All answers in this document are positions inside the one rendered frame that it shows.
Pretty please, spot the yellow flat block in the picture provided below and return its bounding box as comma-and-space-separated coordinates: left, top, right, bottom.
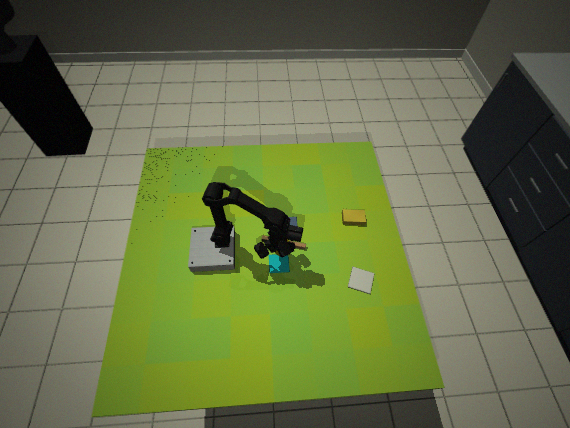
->
342, 209, 366, 225

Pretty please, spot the white flat square tile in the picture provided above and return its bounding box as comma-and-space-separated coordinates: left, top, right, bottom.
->
348, 267, 374, 294

